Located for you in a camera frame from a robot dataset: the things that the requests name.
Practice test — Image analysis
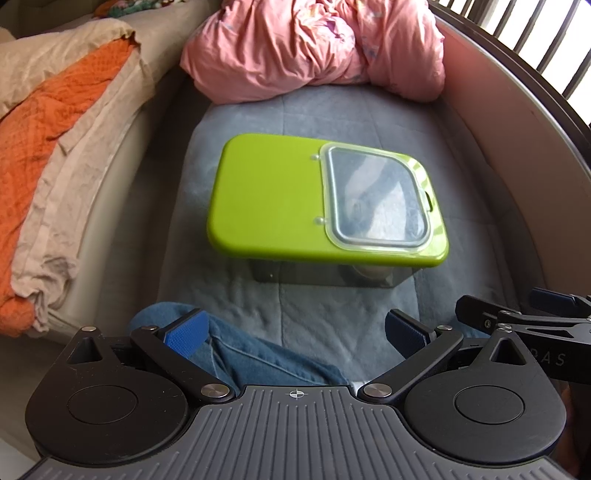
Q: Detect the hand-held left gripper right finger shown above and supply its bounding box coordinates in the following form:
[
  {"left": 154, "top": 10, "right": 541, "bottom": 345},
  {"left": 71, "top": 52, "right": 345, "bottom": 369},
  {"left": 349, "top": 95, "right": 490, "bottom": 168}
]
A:
[{"left": 358, "top": 308, "right": 532, "bottom": 404}]

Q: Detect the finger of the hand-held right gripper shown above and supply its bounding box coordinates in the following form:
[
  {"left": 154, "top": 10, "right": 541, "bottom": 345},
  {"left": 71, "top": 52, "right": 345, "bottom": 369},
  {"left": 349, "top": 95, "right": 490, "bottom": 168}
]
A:
[
  {"left": 455, "top": 295, "right": 591, "bottom": 344},
  {"left": 529, "top": 287, "right": 591, "bottom": 319}
]

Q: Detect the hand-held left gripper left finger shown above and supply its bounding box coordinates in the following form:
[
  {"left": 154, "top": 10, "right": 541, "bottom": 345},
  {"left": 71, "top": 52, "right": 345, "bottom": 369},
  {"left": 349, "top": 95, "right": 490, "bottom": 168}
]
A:
[{"left": 67, "top": 309, "right": 236, "bottom": 404}]

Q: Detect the clear plastic storage box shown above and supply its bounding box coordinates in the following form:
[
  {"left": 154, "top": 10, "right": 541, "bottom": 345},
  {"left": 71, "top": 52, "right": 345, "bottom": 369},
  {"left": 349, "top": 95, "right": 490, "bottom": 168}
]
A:
[{"left": 249, "top": 257, "right": 414, "bottom": 289}]

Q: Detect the green box lid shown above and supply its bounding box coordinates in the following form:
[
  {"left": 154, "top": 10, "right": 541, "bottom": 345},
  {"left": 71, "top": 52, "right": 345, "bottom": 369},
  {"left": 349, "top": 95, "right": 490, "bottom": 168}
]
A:
[{"left": 205, "top": 133, "right": 451, "bottom": 268}]

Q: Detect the person's left leg in jeans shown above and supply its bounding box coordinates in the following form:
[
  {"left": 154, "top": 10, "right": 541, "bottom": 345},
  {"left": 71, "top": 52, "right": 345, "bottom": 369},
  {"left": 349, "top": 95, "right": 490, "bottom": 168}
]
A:
[{"left": 131, "top": 302, "right": 352, "bottom": 388}]

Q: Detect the beige cushion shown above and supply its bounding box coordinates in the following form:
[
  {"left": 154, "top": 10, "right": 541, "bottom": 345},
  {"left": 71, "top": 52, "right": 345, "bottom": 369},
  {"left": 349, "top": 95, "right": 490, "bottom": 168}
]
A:
[{"left": 46, "top": 69, "right": 208, "bottom": 352}]

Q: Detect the beige padded bed bumper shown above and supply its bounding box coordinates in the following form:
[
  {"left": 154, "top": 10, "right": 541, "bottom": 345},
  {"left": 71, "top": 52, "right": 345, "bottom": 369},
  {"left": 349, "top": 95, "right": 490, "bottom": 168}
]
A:
[{"left": 438, "top": 18, "right": 591, "bottom": 296}]

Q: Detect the orange and beige blanket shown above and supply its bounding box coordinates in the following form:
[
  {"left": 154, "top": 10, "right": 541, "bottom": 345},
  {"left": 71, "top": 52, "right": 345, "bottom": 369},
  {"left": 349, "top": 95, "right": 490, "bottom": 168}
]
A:
[{"left": 0, "top": 18, "right": 160, "bottom": 333}]

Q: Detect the pink quilt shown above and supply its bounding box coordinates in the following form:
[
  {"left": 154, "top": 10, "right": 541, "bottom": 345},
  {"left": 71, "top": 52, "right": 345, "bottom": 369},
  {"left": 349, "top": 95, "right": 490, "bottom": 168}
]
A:
[{"left": 180, "top": 0, "right": 446, "bottom": 104}]

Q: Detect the colourful crocheted cloth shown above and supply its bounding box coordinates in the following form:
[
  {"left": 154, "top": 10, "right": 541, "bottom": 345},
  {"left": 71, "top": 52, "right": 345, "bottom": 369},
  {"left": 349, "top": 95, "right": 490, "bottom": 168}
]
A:
[{"left": 95, "top": 0, "right": 185, "bottom": 19}]

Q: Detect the dark crib rail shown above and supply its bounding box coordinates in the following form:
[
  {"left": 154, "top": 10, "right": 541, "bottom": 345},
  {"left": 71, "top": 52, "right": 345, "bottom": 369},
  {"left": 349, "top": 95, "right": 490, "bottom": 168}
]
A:
[{"left": 429, "top": 0, "right": 591, "bottom": 171}]

